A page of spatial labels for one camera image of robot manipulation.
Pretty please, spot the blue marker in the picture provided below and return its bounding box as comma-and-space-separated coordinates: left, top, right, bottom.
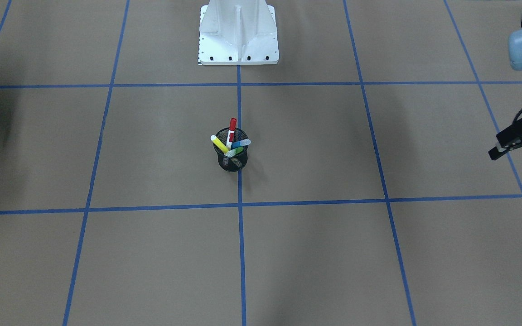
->
231, 139, 251, 149

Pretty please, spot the red white marker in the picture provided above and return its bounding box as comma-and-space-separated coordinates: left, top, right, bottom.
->
226, 118, 237, 150

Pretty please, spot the green highlighter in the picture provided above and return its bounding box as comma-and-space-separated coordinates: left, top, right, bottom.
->
224, 147, 244, 158

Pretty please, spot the yellow highlighter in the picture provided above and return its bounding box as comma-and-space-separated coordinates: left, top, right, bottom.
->
210, 135, 230, 155

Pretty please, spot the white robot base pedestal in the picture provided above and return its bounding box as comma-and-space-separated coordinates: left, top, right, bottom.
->
198, 0, 280, 66

